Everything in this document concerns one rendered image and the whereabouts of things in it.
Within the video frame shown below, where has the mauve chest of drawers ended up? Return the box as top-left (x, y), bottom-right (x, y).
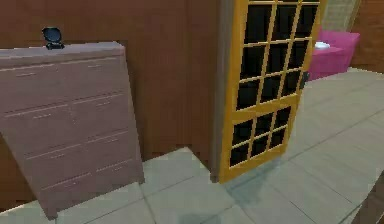
top-left (0, 41), bottom-right (146, 221)

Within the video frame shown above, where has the yellow glazed room door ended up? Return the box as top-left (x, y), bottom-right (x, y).
top-left (218, 0), bottom-right (329, 184)

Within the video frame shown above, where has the black door handle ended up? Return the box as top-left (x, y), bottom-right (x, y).
top-left (298, 71), bottom-right (311, 91)

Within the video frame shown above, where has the pink armchair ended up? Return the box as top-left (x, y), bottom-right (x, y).
top-left (306, 25), bottom-right (361, 82)

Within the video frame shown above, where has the small black round object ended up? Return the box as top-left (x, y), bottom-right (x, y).
top-left (41, 26), bottom-right (66, 51)

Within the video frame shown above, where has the beige woven panel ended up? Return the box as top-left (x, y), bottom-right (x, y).
top-left (321, 0), bottom-right (362, 33)

